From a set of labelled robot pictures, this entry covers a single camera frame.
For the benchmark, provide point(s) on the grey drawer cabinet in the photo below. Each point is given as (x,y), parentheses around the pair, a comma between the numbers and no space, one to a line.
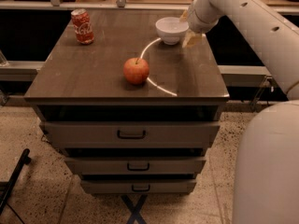
(86,83)

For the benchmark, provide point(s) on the white ceramic bowl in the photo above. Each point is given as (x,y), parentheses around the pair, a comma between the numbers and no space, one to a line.
(171,29)

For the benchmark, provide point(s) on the red apple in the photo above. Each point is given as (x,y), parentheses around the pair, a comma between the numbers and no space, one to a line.
(136,70)

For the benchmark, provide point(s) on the grey drawer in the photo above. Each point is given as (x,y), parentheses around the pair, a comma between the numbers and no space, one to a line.
(139,186)
(67,134)
(136,166)

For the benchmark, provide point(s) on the black stand leg left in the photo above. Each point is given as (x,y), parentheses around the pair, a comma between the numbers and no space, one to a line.
(6,187)

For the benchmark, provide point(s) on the top grey drawer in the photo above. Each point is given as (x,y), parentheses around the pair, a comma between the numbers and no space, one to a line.
(67,134)

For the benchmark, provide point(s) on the metal railing frame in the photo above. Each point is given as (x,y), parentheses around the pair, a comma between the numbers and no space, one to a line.
(283,7)

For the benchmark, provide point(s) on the middle grey drawer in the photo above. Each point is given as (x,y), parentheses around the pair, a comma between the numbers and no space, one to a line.
(136,166)

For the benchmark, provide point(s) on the red coca-cola can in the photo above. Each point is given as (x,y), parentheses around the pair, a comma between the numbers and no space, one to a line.
(82,26)

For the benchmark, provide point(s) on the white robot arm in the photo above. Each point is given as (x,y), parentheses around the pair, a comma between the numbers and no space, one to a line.
(266,188)

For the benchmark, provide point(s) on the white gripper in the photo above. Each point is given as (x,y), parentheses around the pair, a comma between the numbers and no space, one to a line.
(193,22)

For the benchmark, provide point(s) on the bottom grey drawer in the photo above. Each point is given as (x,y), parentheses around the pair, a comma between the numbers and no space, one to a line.
(139,186)

